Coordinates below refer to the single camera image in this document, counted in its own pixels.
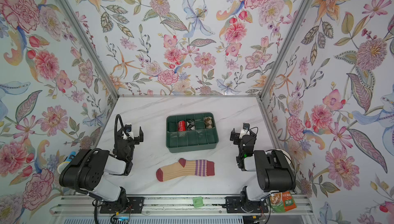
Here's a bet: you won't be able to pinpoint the striped tan maroon purple sock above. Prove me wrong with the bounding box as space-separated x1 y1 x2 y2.
156 158 215 182

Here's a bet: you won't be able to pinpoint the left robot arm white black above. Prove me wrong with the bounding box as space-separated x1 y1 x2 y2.
59 125 144 212

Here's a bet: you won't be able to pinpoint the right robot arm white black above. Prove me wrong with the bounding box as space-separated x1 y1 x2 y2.
230 129 296 212

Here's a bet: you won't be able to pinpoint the brown checkered rolled sock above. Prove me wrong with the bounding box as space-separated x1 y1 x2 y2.
204 116 214 129

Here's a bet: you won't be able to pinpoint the green divided organizer tray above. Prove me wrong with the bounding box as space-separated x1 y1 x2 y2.
166 112 219 153

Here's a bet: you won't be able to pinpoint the stacked paper cups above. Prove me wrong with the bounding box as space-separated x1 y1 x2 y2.
271 149 292 165

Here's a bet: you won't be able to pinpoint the red rolled sock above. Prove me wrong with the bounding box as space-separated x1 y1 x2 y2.
177 120 187 132

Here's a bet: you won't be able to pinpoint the black white argyle rolled sock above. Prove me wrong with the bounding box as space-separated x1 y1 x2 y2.
186 119 196 131

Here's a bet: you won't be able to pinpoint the green snack packet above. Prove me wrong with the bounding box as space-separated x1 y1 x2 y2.
270 191 297 213

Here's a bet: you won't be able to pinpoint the blue white toy microphone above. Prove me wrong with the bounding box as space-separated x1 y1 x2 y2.
57 151 76 174

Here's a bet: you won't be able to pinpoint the green sticky tag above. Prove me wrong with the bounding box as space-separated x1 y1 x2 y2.
192 196 204 208

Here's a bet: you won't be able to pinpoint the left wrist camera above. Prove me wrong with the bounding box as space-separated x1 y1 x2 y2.
123 125 134 139

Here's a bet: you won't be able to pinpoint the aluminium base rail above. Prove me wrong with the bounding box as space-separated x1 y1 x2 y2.
49 194 315 217

